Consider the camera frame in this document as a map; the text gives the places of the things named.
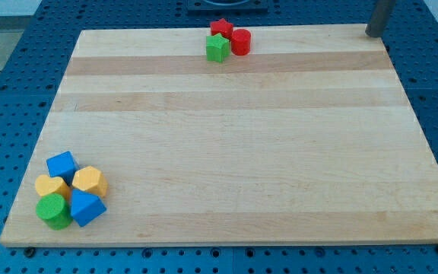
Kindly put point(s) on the red cylinder block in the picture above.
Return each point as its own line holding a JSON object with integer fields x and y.
{"x": 241, "y": 42}

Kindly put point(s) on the red star block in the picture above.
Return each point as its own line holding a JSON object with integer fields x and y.
{"x": 222, "y": 26}

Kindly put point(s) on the green cylinder block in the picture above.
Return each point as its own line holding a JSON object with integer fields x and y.
{"x": 54, "y": 211}

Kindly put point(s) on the yellow hexagon block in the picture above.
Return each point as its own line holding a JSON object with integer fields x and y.
{"x": 91, "y": 180}

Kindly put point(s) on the wooden board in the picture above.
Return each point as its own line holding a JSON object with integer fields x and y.
{"x": 310, "y": 139}

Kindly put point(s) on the green star block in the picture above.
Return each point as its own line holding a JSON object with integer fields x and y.
{"x": 217, "y": 48}

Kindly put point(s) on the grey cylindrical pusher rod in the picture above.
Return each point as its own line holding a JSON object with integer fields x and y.
{"x": 379, "y": 18}

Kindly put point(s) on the blue cube block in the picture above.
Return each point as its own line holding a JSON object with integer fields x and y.
{"x": 63, "y": 165}

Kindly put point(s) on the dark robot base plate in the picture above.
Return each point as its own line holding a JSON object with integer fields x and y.
{"x": 196, "y": 6}

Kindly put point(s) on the blue triangle block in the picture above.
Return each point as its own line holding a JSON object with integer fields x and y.
{"x": 85, "y": 207}

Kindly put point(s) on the yellow heart block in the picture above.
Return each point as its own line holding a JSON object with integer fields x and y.
{"x": 46, "y": 185}

